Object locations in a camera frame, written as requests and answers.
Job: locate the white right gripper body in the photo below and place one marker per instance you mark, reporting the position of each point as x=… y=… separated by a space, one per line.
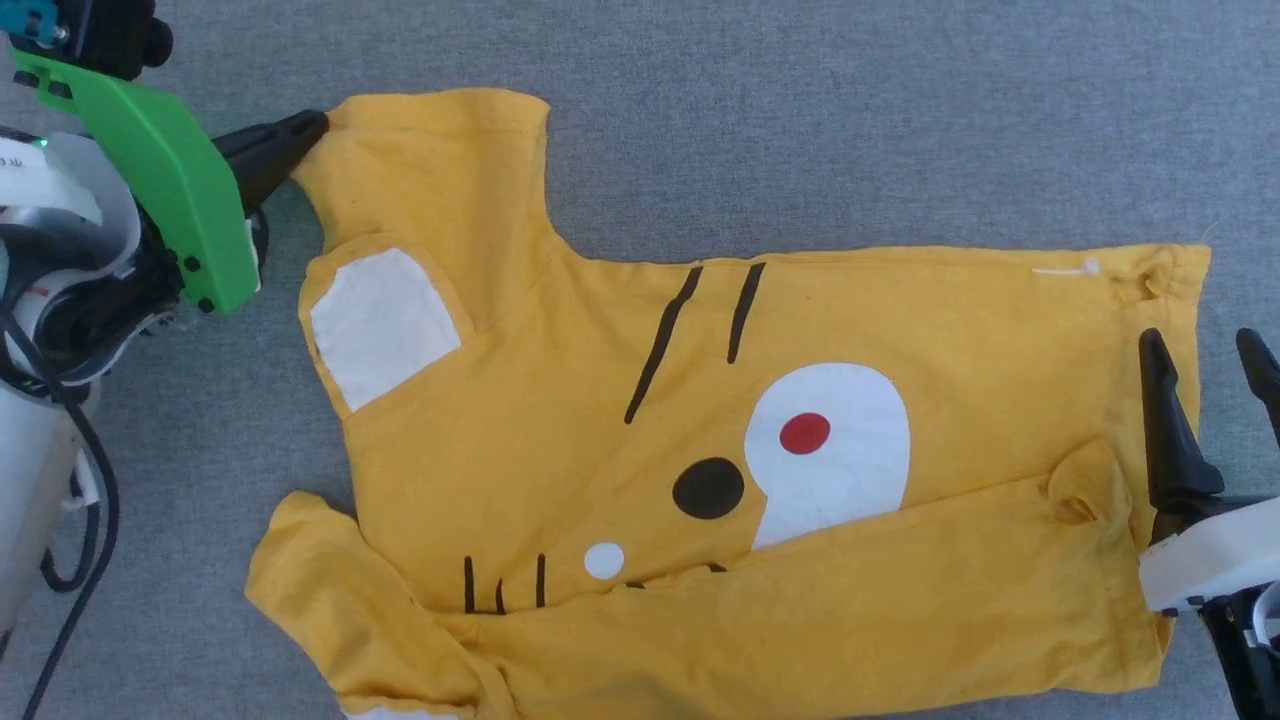
x=1220 y=555

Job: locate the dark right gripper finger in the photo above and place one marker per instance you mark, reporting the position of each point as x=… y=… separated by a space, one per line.
x=1266 y=375
x=1175 y=460

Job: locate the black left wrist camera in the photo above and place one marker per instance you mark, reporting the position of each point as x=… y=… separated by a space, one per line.
x=100 y=35

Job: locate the grey upholstered sofa cushion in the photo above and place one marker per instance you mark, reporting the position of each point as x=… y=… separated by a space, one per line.
x=800 y=120

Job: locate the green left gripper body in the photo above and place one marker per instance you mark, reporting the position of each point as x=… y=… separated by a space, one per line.
x=170 y=170

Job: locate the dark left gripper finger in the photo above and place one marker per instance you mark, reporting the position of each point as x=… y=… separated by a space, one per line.
x=270 y=175
x=270 y=140

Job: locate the yellow cartoon dog T-shirt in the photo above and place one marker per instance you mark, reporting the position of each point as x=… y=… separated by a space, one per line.
x=560 y=420

